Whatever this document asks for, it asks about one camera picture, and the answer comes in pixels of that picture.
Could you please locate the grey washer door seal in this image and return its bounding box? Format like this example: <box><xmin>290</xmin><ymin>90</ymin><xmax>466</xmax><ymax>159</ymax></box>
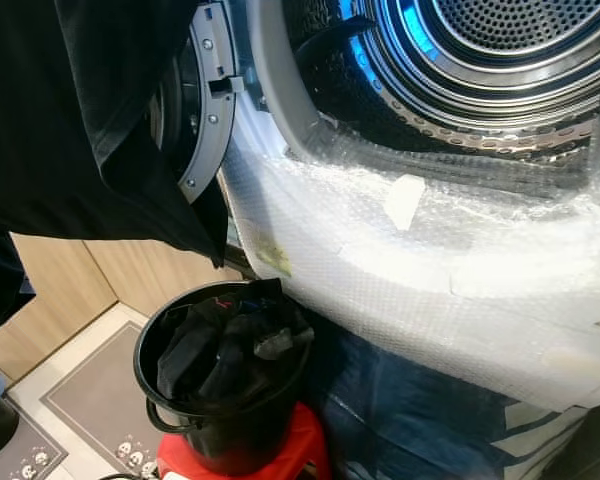
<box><xmin>245</xmin><ymin>0</ymin><xmax>326</xmax><ymax>166</ymax></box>

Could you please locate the black plastic bucket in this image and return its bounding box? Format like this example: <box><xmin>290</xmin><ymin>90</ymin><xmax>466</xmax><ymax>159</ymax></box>
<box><xmin>133</xmin><ymin>280</ymin><xmax>316</xmax><ymax>477</ymax></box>

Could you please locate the wooden cabinet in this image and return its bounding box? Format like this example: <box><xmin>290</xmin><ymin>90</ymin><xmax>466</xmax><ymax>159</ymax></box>
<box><xmin>0</xmin><ymin>233</ymin><xmax>221</xmax><ymax>386</ymax></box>

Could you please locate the white tape piece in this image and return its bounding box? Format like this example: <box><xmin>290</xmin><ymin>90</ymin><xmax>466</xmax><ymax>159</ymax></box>
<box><xmin>382</xmin><ymin>174</ymin><xmax>428</xmax><ymax>232</ymax></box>

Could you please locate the white bubble-wrapped washer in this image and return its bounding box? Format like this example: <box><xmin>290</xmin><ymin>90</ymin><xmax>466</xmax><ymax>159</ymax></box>
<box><xmin>218</xmin><ymin>0</ymin><xmax>600</xmax><ymax>413</ymax></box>

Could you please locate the blue woven bag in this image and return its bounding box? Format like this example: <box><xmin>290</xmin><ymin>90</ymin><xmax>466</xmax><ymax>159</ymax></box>
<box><xmin>305</xmin><ymin>310</ymin><xmax>591</xmax><ymax>480</ymax></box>

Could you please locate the grey printed floor mat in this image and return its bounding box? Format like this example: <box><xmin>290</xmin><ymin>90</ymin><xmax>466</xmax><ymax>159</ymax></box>
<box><xmin>40</xmin><ymin>320</ymin><xmax>156</xmax><ymax>480</ymax></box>
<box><xmin>0</xmin><ymin>425</ymin><xmax>66</xmax><ymax>480</ymax></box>

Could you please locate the steel washer drum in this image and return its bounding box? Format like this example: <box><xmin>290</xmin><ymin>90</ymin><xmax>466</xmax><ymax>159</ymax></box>
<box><xmin>285</xmin><ymin>0</ymin><xmax>600</xmax><ymax>166</ymax></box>

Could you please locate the grey washer door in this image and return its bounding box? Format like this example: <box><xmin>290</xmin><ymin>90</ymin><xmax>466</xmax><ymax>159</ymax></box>
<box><xmin>155</xmin><ymin>3</ymin><xmax>246</xmax><ymax>204</ymax></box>

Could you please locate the black hanging garment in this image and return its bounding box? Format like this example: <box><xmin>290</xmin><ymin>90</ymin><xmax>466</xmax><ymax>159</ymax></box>
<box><xmin>0</xmin><ymin>0</ymin><xmax>231</xmax><ymax>336</ymax></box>

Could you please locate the red plastic stool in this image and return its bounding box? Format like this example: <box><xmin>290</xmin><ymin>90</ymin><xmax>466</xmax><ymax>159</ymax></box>
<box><xmin>155</xmin><ymin>402</ymin><xmax>333</xmax><ymax>480</ymax></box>

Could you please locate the yellow sticker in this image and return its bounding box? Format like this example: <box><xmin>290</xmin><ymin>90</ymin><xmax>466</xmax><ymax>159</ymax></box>
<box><xmin>255</xmin><ymin>240</ymin><xmax>294</xmax><ymax>278</ymax></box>

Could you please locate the dark clothes pile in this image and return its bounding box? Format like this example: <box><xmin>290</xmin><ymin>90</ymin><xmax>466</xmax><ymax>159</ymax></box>
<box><xmin>155</xmin><ymin>278</ymin><xmax>316</xmax><ymax>406</ymax></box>

